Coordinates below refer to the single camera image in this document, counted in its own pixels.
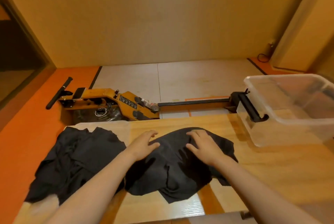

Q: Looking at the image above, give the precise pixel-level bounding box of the person's left hand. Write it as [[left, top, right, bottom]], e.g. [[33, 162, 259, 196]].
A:
[[128, 130, 161, 162]]

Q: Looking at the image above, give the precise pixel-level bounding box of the person's right hand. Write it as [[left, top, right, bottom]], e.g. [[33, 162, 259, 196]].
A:
[[185, 129, 227, 167]]

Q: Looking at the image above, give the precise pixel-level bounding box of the black garment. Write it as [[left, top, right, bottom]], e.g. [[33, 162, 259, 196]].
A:
[[125, 127, 238, 204]]

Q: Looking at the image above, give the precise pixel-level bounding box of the person's left forearm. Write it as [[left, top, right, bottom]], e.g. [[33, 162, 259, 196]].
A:
[[45, 147, 142, 224]]

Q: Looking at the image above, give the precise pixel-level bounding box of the person's right forearm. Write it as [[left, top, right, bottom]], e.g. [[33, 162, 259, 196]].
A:
[[212, 155, 323, 224]]

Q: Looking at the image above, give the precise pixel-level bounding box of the clear plastic bottle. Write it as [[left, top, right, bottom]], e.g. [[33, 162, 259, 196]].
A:
[[142, 98, 160, 112]]

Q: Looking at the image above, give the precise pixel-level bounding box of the wooden rowing machine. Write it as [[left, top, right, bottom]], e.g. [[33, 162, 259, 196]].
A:
[[46, 77, 269, 125]]

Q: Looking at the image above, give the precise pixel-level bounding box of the pile of black garments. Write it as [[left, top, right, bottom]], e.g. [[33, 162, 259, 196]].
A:
[[25, 126, 127, 206]]

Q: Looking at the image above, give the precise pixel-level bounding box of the clear plastic storage bin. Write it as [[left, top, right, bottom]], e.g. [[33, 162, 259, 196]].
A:
[[236, 74, 334, 148]]

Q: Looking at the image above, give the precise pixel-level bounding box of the wooden door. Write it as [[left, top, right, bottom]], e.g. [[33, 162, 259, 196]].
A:
[[269, 0, 334, 73]]

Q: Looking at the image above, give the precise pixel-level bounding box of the black cable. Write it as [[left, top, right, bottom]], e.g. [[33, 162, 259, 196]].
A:
[[257, 44, 273, 63]]

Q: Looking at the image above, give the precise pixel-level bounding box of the dark door frame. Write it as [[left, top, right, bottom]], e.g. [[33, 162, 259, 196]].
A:
[[0, 0, 57, 111]]

